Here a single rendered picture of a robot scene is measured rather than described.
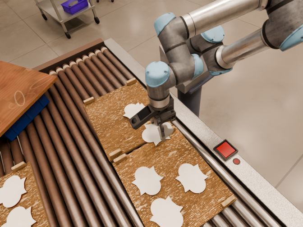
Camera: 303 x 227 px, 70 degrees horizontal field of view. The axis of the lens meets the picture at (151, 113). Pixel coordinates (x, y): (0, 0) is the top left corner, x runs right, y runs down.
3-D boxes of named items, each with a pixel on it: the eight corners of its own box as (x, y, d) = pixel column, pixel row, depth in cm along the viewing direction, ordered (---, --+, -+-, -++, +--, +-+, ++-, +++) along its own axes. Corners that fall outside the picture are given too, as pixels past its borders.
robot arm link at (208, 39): (204, 27, 118) (220, 15, 105) (213, 50, 119) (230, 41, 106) (187, 33, 114) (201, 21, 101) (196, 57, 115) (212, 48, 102)
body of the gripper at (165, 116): (176, 121, 85) (176, 102, 75) (156, 130, 84) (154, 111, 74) (167, 108, 89) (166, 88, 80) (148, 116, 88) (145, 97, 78)
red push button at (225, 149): (225, 142, 100) (225, 141, 98) (235, 152, 96) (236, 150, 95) (215, 149, 98) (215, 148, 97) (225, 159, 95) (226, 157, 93)
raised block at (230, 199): (231, 196, 83) (232, 193, 81) (234, 200, 82) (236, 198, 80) (219, 205, 81) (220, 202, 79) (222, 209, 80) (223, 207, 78)
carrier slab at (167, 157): (176, 128, 107) (176, 126, 106) (236, 200, 83) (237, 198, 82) (112, 164, 99) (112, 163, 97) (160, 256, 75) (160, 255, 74)
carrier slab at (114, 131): (137, 81, 131) (137, 79, 130) (173, 128, 107) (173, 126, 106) (83, 106, 123) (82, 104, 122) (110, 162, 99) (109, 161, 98)
